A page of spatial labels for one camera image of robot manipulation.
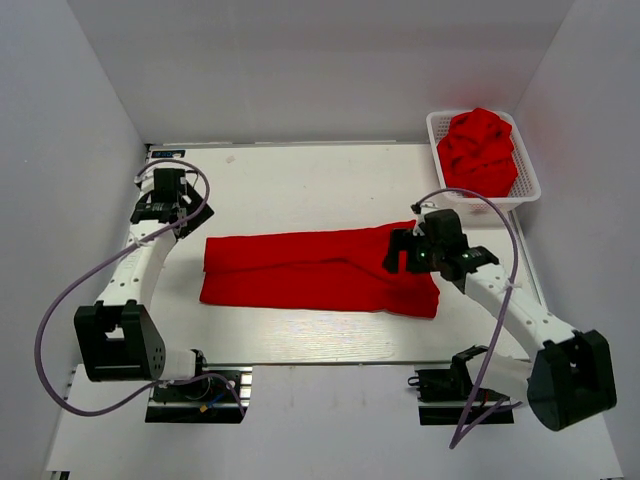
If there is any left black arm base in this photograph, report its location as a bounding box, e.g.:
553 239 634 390
145 366 253 425

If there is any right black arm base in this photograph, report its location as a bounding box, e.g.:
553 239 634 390
407 368 514 427

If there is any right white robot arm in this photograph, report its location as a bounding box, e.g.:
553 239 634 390
383 209 617 431

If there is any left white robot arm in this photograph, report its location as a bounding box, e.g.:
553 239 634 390
74 167 213 382

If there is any blue table label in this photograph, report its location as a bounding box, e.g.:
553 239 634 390
151 150 186 159

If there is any red t shirt pile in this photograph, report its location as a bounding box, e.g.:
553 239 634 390
437 108 518 198

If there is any white plastic basket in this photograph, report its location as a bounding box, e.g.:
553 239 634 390
426 110 541 212

